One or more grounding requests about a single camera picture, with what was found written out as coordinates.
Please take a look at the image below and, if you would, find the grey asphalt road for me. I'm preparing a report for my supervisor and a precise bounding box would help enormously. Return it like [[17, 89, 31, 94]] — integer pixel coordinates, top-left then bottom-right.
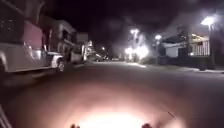
[[0, 60, 224, 128]]

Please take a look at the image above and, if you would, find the street lamp pole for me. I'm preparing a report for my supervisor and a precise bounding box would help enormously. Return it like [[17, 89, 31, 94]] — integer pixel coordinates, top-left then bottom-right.
[[154, 34, 163, 65], [200, 16, 217, 70]]

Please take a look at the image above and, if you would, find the row of buildings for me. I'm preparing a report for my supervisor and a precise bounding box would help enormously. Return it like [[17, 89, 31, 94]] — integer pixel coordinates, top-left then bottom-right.
[[0, 0, 95, 64]]

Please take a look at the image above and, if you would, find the building with railing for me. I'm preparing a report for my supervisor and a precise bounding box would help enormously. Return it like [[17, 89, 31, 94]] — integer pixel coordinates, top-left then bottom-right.
[[159, 13, 224, 69]]

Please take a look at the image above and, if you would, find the silver vehicle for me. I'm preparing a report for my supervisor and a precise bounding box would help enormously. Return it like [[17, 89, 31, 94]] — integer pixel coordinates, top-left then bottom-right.
[[0, 41, 66, 80]]

